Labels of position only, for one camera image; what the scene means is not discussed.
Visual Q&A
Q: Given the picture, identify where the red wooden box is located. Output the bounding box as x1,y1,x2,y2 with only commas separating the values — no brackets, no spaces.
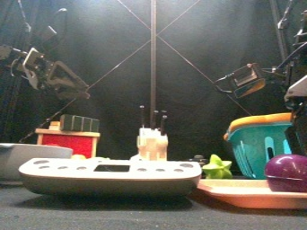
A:
34,128,101,159

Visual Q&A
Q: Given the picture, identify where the purple toy ball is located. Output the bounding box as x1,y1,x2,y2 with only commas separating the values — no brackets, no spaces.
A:
264,154,307,193

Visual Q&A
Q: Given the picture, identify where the slanted black stand pole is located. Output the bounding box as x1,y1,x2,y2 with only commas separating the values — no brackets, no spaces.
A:
268,0,289,62

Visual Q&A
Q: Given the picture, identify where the black toy knife handle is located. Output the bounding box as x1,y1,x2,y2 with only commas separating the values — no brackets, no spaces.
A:
138,104,146,129
158,110,169,137
150,110,158,129

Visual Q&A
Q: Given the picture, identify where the vertical metal frame pole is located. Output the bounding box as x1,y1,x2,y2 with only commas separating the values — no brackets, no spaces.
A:
148,0,158,128

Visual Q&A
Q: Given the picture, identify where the teal basket orange rim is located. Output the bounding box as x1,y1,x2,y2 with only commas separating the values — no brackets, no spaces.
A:
222,111,297,181

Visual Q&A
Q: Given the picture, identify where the grey plastic bin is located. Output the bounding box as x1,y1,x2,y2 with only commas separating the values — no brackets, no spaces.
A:
0,142,74,181

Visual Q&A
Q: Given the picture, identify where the white toy kitchen scale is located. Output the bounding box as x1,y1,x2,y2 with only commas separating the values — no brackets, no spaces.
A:
17,156,204,197

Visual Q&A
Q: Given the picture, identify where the pink plastic tray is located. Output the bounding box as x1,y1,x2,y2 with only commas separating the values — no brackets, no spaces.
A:
196,178,307,210

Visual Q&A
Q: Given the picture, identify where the green toy star fruit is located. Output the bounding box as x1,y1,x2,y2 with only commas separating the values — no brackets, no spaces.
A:
201,154,233,181

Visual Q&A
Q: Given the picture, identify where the dark green seaweed sushi roll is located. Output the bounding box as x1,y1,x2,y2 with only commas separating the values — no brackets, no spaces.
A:
58,113,100,133

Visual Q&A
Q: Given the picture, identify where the small dark toy piece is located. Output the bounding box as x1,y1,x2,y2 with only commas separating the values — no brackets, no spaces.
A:
188,154,208,165

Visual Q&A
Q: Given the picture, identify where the cream toy knife block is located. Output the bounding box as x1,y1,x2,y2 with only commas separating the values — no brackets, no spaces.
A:
130,127,170,162

